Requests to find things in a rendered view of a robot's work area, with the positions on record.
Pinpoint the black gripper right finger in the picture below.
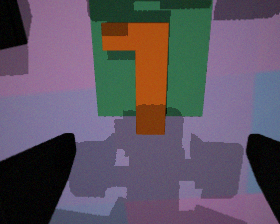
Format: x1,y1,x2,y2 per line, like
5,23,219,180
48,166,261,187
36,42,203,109
246,134,280,224

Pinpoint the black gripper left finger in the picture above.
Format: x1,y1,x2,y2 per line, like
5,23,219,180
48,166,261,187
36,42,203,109
0,133,76,224

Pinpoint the orange l-shaped part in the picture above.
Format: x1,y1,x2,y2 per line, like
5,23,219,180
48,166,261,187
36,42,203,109
101,22,169,135

